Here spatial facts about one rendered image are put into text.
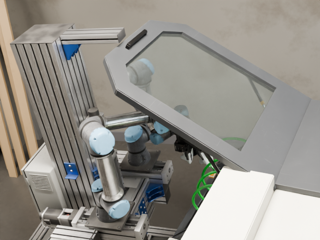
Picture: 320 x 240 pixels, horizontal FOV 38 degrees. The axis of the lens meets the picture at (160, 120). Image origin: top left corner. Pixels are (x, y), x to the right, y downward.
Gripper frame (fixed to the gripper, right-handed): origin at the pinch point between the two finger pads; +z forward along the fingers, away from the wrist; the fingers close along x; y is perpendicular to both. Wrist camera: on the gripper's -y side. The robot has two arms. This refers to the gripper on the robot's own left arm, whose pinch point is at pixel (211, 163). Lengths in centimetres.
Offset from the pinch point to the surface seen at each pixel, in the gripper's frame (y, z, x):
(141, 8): 87, -155, -101
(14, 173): 271, -97, -3
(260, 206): -62, 26, 47
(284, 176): -59, 21, 22
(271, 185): -60, 21, 32
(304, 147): -59, 16, 1
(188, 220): 21.3, 21.2, 16.8
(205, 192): 23.1, 12.6, -6.0
